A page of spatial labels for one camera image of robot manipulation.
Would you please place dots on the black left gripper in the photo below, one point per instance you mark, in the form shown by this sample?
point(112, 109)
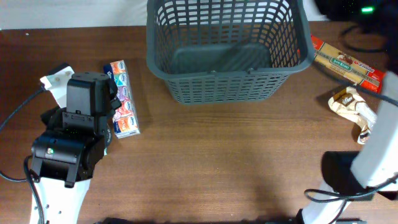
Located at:
point(54, 118)

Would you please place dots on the grey plastic basket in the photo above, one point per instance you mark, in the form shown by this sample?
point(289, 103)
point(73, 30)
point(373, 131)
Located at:
point(226, 51)

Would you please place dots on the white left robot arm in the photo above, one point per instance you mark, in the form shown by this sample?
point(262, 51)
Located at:
point(63, 159)

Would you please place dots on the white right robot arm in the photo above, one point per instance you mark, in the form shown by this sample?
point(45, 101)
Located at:
point(369, 99)

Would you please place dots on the Kleenex tissue multipack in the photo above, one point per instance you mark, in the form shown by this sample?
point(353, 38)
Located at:
point(125, 119)

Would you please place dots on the San Remo spaghetti packet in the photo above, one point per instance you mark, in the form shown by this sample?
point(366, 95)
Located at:
point(347, 66)

